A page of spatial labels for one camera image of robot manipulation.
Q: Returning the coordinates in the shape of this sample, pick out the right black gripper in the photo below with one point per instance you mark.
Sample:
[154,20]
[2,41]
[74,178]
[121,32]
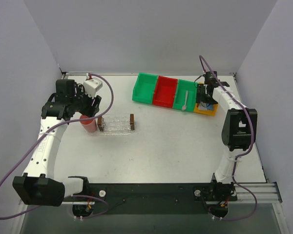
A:
[202,92]

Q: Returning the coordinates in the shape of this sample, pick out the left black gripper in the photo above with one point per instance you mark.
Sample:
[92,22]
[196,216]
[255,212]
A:
[92,105]

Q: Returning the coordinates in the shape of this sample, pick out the pink cup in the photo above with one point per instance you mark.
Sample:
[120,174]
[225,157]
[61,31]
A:
[88,123]

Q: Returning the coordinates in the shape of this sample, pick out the clear rack with brown ends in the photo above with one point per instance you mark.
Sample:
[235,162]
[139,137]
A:
[116,124]

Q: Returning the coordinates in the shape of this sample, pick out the blue toothpaste tube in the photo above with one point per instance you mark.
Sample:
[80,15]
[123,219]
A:
[209,107]

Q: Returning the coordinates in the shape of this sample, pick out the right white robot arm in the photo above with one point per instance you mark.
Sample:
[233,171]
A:
[239,128]

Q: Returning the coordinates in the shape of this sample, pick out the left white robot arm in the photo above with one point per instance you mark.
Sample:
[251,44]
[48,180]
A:
[42,163]

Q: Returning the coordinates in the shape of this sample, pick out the clear textured acrylic tray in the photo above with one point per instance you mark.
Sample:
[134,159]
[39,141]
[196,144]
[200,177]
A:
[111,125]

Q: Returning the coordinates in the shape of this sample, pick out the yellow bin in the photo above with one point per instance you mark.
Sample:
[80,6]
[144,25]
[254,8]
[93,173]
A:
[206,112]

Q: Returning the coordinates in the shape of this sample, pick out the green bin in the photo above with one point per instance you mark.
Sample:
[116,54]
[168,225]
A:
[179,100]
[144,87]

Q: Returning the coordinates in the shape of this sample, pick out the red bin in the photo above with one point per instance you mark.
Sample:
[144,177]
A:
[164,92]

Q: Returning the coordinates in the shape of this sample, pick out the far green bin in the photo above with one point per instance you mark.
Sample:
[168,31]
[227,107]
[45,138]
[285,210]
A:
[144,87]

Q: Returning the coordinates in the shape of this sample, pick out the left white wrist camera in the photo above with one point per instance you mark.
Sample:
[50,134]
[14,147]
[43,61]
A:
[92,86]

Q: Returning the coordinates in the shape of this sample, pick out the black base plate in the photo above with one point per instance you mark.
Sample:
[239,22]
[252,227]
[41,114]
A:
[153,199]

